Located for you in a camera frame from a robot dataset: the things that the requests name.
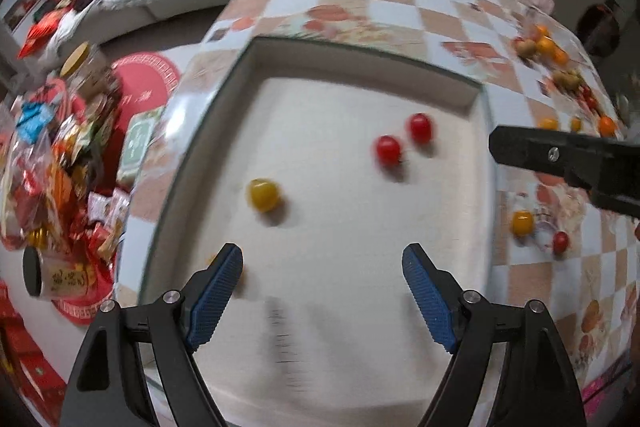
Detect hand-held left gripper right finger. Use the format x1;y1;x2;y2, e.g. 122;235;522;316
402;243;587;427

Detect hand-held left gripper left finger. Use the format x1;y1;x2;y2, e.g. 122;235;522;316
61;243;244;427

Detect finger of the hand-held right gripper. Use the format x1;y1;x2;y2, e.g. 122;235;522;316
489;125;640;214

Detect white shallow tray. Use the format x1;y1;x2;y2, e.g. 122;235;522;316
137;36;497;427

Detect yellow cherry tomato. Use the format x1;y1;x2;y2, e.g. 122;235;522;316
247;178;281;214
511;210;535;237

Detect pile of mixed small tomatoes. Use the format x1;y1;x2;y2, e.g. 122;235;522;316
512;23;622;138

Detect dark round object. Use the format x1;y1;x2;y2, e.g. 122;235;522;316
576;3;624;58

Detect jar with black lid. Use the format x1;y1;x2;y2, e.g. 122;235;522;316
22;247;103;304

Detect green and white box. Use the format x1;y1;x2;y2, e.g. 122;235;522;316
116;107;167;188

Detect red gift boxes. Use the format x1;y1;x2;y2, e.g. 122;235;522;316
0;279;70;427

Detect pile of snack packets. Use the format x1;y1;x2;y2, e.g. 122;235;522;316
0;77;132;269

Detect checkered printed tablecloth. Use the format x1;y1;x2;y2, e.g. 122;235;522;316
119;0;638;413

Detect red round mat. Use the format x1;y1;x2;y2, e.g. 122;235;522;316
106;52;182;144

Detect clear jar with yellow lid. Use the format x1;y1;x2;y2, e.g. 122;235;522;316
59;43;120;102

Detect red foil packet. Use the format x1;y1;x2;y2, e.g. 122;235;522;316
17;9;67;60

